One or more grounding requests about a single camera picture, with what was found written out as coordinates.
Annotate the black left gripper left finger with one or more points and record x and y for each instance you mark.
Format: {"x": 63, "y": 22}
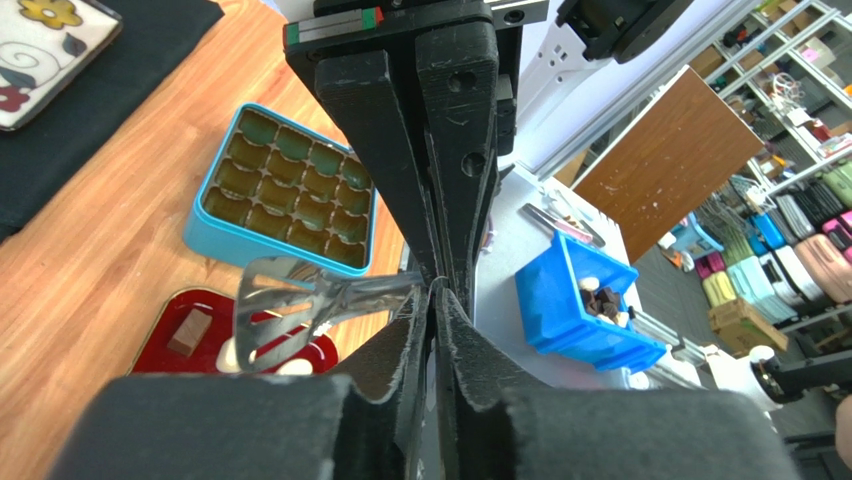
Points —
{"x": 361, "y": 420}

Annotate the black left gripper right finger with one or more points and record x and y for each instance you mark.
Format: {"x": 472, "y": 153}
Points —
{"x": 499, "y": 422}

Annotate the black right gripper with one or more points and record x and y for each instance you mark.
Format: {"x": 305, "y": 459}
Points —
{"x": 458, "y": 68}

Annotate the metal serving tongs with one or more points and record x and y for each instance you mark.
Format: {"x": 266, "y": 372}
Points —
{"x": 282, "y": 304}

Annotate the red chocolate tray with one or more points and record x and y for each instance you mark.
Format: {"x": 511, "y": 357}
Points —
{"x": 191, "y": 335}

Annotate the blue chocolate tin box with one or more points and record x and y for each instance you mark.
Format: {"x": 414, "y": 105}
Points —
{"x": 279, "y": 189}

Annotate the blue plastic parts bin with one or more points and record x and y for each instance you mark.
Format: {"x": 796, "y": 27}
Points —
{"x": 557, "y": 317}

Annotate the black cloth placemat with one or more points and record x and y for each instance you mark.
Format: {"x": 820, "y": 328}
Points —
{"x": 37, "y": 160}

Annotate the brown wooden board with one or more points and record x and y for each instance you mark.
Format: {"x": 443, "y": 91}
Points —
{"x": 681, "y": 148}

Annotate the floral square plate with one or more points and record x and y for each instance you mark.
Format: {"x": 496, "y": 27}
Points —
{"x": 44, "y": 46}

